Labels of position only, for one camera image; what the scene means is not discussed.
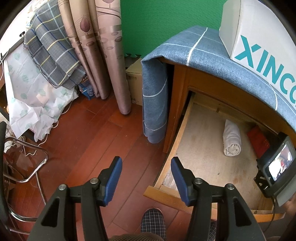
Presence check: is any grey plaid quilt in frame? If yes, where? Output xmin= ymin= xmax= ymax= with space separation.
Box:
xmin=23 ymin=0 xmax=86 ymax=90

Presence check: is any beige patterned curtain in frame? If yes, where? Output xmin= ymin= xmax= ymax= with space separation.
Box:
xmin=58 ymin=0 xmax=133 ymax=115

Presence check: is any wooden nightstand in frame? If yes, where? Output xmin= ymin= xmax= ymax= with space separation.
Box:
xmin=159 ymin=57 xmax=296 ymax=153

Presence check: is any green foam mat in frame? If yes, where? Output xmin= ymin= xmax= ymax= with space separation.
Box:
xmin=120 ymin=0 xmax=228 ymax=58

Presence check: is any blue packet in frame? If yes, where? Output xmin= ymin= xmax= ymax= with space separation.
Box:
xmin=78 ymin=76 xmax=95 ymax=100

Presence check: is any person's brown striped trouser leg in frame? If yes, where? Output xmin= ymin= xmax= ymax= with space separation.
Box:
xmin=109 ymin=233 xmax=162 ymax=241

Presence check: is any black cable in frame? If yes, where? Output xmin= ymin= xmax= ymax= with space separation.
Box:
xmin=264 ymin=197 xmax=278 ymax=226

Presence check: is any blue grid-lined cloth cover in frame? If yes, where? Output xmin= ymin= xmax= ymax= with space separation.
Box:
xmin=141 ymin=26 xmax=296 ymax=144

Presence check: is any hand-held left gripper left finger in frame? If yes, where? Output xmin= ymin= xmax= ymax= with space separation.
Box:
xmin=28 ymin=156 xmax=123 ymax=241

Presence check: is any wooden drawer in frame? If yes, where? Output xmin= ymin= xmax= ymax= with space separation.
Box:
xmin=143 ymin=91 xmax=286 ymax=223

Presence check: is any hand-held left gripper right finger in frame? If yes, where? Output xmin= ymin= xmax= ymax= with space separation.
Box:
xmin=171 ymin=157 xmax=264 ymax=241

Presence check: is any white cable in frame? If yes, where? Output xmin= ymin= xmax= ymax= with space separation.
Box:
xmin=37 ymin=96 xmax=80 ymax=146

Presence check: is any white box with teal print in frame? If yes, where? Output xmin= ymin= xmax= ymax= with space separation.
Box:
xmin=218 ymin=0 xmax=296 ymax=105

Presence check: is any cardboard box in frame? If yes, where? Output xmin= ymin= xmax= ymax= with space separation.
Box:
xmin=125 ymin=58 xmax=144 ymax=106

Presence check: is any white floral sheet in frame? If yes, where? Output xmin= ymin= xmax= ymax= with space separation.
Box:
xmin=5 ymin=50 xmax=80 ymax=142

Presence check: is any chrome chair frame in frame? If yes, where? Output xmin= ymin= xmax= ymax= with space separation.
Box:
xmin=0 ymin=122 xmax=49 ymax=234

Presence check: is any red pouch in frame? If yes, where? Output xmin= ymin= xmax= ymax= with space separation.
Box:
xmin=247 ymin=126 xmax=270 ymax=158

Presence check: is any plaid slipper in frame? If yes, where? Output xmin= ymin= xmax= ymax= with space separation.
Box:
xmin=141 ymin=208 xmax=166 ymax=239
xmin=209 ymin=220 xmax=218 ymax=241

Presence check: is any rolled white cloth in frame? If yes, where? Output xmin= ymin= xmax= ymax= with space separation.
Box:
xmin=223 ymin=119 xmax=241 ymax=156

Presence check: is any person's right forearm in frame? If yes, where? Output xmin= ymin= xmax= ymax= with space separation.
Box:
xmin=284 ymin=197 xmax=296 ymax=218

